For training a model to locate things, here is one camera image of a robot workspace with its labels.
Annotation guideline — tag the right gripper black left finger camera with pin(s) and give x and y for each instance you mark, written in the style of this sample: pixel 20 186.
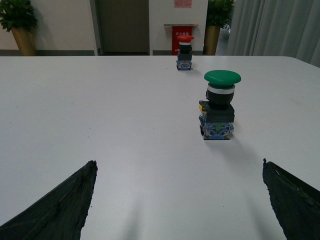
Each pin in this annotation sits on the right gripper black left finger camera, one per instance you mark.
pixel 60 214

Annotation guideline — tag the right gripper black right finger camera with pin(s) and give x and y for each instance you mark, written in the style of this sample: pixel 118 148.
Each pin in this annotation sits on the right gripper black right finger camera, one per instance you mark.
pixel 295 203

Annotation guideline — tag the green mushroom push button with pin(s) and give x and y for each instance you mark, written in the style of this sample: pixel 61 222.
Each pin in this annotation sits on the green mushroom push button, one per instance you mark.
pixel 216 112

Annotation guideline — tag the red mushroom push button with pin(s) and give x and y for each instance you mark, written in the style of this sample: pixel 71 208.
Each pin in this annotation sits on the red mushroom push button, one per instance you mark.
pixel 184 56

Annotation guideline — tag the grey curtain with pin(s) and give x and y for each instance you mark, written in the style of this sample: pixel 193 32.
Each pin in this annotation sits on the grey curtain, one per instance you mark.
pixel 288 28

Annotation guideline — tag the dark doorway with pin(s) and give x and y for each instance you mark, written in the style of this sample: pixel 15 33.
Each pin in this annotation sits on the dark doorway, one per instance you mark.
pixel 121 27

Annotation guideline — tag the left potted plant gold vase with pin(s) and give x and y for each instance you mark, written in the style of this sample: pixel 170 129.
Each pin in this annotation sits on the left potted plant gold vase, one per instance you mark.
pixel 18 17

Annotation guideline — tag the potted plant gold vase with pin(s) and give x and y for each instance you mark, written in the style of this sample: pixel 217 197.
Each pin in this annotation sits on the potted plant gold vase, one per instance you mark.
pixel 18 17
pixel 218 16

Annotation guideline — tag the right potted plant gold vase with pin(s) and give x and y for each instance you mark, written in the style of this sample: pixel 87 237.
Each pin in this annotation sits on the right potted plant gold vase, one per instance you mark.
pixel 218 16

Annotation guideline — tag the red fire extinguisher box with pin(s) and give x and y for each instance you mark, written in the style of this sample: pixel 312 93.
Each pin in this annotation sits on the red fire extinguisher box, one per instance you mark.
pixel 180 33

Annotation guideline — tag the pink wall notice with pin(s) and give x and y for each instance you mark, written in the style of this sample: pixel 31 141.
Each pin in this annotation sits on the pink wall notice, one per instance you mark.
pixel 182 3

